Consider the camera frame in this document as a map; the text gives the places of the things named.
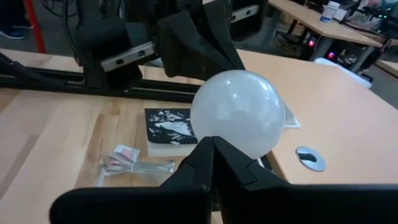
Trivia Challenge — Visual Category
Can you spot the red post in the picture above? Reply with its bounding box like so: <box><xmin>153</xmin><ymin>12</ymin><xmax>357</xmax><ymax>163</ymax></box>
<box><xmin>24</xmin><ymin>0</ymin><xmax>47</xmax><ymax>54</ymax></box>

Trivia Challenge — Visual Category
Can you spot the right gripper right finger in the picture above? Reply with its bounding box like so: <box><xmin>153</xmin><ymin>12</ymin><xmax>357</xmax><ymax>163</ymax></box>
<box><xmin>213</xmin><ymin>136</ymin><xmax>398</xmax><ymax>224</ymax></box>

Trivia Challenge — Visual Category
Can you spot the white plastic object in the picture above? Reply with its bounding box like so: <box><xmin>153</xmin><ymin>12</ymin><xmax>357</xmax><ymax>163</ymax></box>
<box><xmin>313</xmin><ymin>57</ymin><xmax>373</xmax><ymax>90</ymax></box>

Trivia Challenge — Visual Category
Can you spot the clear plastic packaging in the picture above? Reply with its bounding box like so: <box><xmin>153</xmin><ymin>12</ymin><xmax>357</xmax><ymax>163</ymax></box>
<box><xmin>96</xmin><ymin>144</ymin><xmax>177</xmax><ymax>187</ymax></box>

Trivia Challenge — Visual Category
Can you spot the light wood desk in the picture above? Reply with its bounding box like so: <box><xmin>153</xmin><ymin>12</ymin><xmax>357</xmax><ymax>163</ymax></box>
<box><xmin>139</xmin><ymin>49</ymin><xmax>398</xmax><ymax>185</ymax></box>
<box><xmin>269</xmin><ymin>0</ymin><xmax>383</xmax><ymax>48</ymax></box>

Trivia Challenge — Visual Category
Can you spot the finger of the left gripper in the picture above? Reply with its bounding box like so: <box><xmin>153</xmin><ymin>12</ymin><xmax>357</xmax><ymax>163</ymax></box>
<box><xmin>201</xmin><ymin>0</ymin><xmax>246</xmax><ymax>72</ymax></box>
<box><xmin>157</xmin><ymin>11</ymin><xmax>233</xmax><ymax>82</ymax></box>

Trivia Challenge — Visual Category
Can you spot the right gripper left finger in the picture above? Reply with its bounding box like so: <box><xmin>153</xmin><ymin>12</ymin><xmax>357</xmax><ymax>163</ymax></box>
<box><xmin>49</xmin><ymin>136</ymin><xmax>216</xmax><ymax>224</ymax></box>

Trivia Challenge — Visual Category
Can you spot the person's foot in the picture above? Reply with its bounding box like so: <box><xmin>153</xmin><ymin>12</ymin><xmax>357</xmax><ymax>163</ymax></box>
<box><xmin>0</xmin><ymin>27</ymin><xmax>26</xmax><ymax>40</ymax></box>

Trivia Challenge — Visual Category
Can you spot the white lightbulb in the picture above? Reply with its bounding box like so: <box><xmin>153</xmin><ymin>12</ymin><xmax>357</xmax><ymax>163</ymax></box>
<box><xmin>189</xmin><ymin>68</ymin><xmax>286</xmax><ymax>159</ymax></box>

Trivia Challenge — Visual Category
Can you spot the black aluminium table frame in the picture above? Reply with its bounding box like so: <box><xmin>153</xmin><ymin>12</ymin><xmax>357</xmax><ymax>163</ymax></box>
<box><xmin>0</xmin><ymin>52</ymin><xmax>206</xmax><ymax>104</ymax></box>

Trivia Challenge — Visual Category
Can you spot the black paperback book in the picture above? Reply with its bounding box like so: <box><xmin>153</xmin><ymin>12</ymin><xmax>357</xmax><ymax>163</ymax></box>
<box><xmin>144</xmin><ymin>108</ymin><xmax>200</xmax><ymax>159</ymax></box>

